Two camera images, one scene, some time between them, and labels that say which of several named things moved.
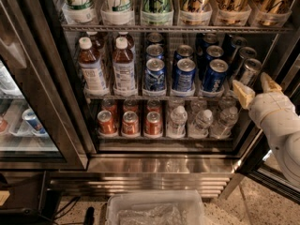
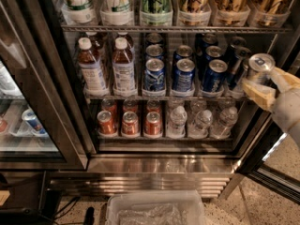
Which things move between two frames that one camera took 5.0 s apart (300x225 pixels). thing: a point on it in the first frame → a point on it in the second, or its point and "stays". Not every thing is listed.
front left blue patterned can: (155, 79) stays
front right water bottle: (222, 127) stays
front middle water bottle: (200, 129) stays
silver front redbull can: (250, 71) → (260, 65)
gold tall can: (195, 6) stays
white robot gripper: (271, 107) → (288, 107)
